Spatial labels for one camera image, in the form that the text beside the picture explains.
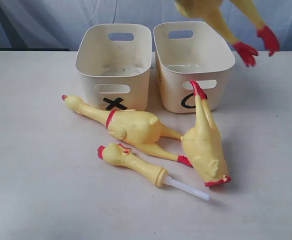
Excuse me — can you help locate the whole yellow rubber chicken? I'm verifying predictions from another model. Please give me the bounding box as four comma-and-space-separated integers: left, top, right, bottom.
61, 94, 192, 167

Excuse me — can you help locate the yellow chicken head with tube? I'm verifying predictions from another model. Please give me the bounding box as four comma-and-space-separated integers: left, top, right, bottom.
97, 143, 210, 201

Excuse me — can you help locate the headless yellow chicken body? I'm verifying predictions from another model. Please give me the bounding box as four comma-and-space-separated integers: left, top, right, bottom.
181, 80, 232, 187

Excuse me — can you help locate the cream bin marked X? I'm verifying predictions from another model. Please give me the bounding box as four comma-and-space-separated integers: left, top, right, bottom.
75, 23, 152, 111

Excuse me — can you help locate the cream bin marked O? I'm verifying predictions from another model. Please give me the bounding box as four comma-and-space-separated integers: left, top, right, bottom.
153, 21, 236, 114

